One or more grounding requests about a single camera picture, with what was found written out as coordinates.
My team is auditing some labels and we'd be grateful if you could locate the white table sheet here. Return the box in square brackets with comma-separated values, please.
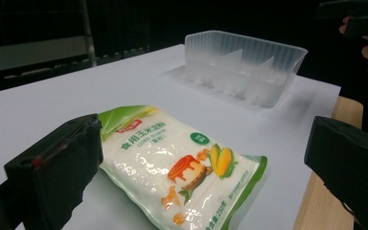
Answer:
[0, 43, 342, 230]

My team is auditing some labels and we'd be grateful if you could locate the metal stand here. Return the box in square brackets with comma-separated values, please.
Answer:
[0, 0, 151, 96]

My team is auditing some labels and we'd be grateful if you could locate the white and green starch bag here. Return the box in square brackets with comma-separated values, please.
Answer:
[97, 104, 268, 230]

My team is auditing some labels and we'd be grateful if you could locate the clear plastic divided container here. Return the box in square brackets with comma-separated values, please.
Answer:
[184, 30, 309, 109]

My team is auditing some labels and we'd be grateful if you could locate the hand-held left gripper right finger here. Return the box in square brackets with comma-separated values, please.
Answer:
[304, 115, 368, 230]

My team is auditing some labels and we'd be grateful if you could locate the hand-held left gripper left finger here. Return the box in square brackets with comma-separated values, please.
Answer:
[3, 113, 104, 230]

